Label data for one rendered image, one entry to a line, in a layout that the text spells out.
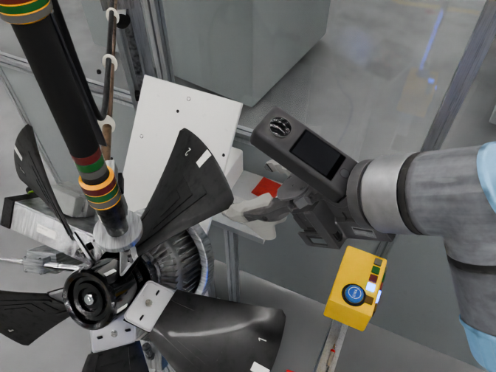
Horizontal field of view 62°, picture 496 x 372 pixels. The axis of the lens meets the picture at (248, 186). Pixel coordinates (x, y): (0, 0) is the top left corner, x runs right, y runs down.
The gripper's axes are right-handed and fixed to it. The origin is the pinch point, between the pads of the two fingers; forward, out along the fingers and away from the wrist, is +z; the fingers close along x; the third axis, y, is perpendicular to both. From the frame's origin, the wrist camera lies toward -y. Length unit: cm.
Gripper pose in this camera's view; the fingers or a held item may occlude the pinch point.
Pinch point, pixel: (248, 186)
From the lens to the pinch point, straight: 56.4
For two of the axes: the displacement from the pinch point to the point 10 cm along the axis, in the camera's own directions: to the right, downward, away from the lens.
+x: 5.7, -6.9, 4.5
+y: 5.7, 7.3, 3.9
